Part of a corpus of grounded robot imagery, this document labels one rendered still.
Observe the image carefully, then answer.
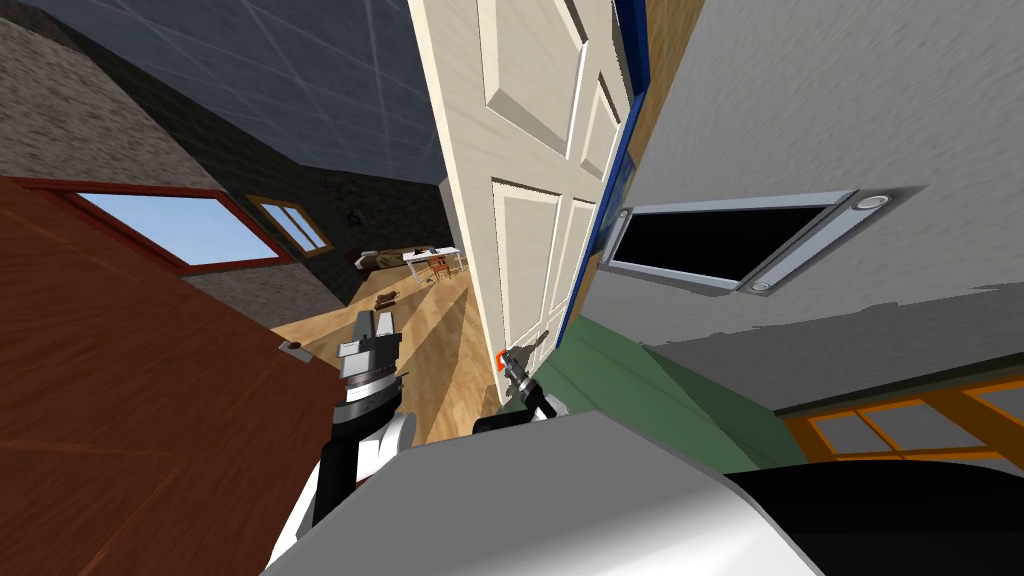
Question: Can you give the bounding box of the black screen with silver frame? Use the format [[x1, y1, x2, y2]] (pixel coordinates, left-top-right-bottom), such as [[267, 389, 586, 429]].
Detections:
[[598, 188, 894, 298]]

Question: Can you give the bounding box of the cream panelled door leaf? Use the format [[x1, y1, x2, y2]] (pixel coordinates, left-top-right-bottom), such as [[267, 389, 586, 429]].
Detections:
[[407, 0, 652, 406]]

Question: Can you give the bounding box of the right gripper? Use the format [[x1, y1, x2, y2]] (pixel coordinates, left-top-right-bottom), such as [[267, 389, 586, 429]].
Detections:
[[503, 355, 537, 398]]

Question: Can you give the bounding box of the brown bed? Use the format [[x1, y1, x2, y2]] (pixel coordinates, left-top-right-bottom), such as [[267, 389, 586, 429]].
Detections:
[[354, 247, 435, 274]]

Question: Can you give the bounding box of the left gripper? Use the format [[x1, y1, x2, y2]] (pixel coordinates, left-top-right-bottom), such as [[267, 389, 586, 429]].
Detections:
[[336, 311, 404, 380]]

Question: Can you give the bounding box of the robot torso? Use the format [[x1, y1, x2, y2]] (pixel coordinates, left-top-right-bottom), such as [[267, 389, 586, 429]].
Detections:
[[259, 409, 825, 576]]

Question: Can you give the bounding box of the orange framed window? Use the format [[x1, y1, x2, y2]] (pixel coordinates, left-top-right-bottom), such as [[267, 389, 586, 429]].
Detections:
[[782, 375, 1024, 475]]

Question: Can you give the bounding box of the white table with chairs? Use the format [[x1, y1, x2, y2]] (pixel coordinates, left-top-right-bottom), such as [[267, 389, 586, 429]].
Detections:
[[402, 245, 470, 287]]

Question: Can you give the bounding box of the brown wooden door leaf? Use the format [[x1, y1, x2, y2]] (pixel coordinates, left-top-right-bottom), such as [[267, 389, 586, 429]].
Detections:
[[0, 175, 347, 576]]

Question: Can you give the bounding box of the red framed window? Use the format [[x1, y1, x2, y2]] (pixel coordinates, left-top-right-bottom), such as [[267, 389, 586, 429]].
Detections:
[[14, 176, 295, 278]]

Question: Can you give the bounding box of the light wood framed window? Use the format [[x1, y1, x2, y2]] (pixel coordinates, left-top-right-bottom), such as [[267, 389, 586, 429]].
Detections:
[[245, 193, 335, 258]]

